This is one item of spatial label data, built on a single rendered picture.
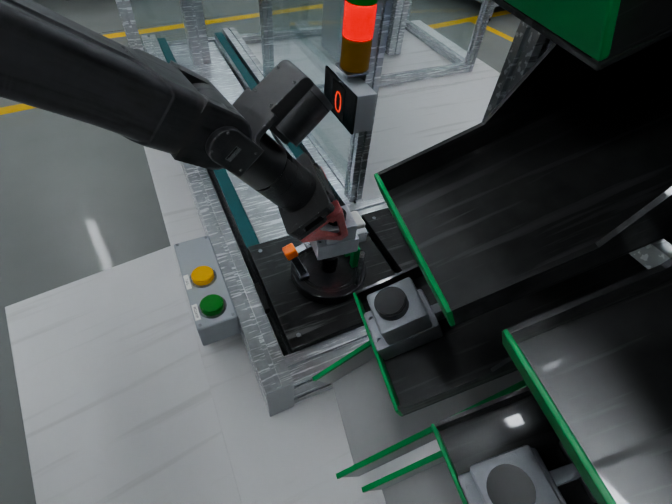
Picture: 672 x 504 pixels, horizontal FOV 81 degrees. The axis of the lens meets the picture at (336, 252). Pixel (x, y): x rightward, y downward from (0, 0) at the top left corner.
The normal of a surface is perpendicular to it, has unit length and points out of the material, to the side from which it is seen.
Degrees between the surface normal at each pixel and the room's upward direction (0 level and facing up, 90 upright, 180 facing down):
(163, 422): 0
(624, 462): 25
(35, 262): 0
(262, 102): 39
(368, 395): 45
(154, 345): 0
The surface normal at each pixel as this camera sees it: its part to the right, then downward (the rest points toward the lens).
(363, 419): -0.63, -0.36
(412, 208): -0.34, -0.53
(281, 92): -0.32, -0.24
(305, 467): 0.07, -0.66
